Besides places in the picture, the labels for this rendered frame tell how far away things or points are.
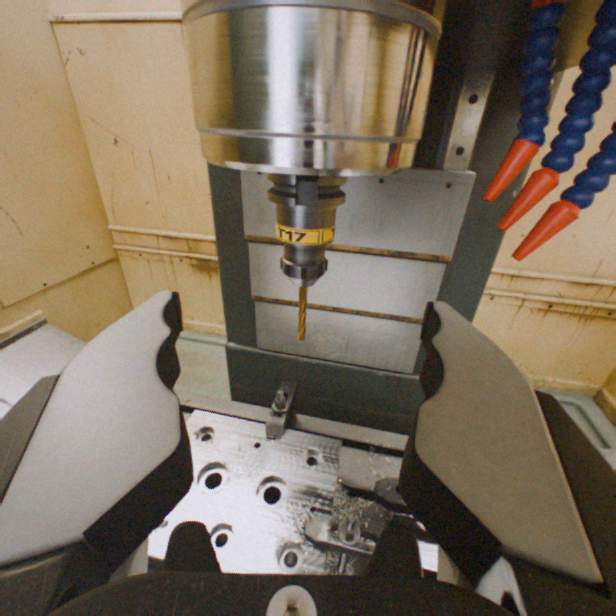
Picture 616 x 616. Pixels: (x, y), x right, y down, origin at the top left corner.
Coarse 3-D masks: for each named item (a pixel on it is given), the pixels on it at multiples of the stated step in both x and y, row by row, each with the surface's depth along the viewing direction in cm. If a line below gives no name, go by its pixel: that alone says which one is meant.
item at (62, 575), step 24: (48, 384) 7; (24, 408) 6; (0, 432) 6; (24, 432) 6; (0, 456) 5; (0, 480) 5; (0, 504) 5; (72, 552) 4; (0, 576) 4; (24, 576) 4; (48, 576) 4; (72, 576) 4; (96, 576) 5; (0, 600) 4; (24, 600) 4; (48, 600) 4
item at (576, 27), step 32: (480, 0) 25; (512, 0) 25; (576, 0) 24; (448, 32) 33; (480, 32) 33; (512, 32) 32; (576, 32) 31; (448, 64) 48; (480, 64) 47; (512, 64) 46; (576, 64) 44
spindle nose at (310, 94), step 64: (192, 0) 15; (256, 0) 14; (320, 0) 13; (384, 0) 14; (448, 0) 17; (192, 64) 17; (256, 64) 15; (320, 64) 14; (384, 64) 15; (256, 128) 16; (320, 128) 16; (384, 128) 17
